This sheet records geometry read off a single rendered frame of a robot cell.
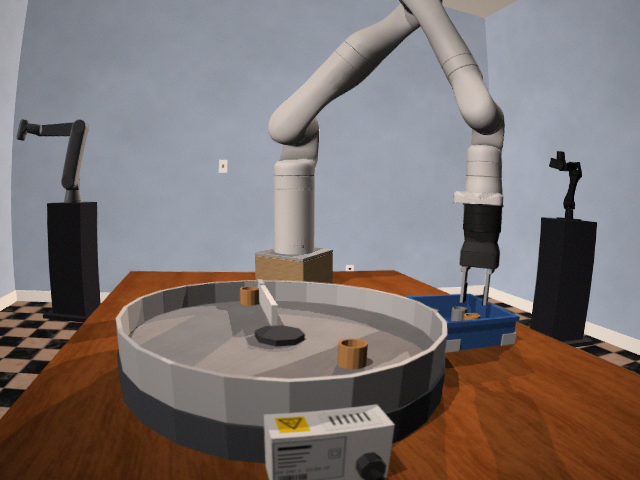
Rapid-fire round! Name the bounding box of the blue crate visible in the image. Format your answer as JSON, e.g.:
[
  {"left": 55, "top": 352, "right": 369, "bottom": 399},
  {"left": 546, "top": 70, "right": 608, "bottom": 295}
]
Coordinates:
[{"left": 405, "top": 293, "right": 520, "bottom": 353}]

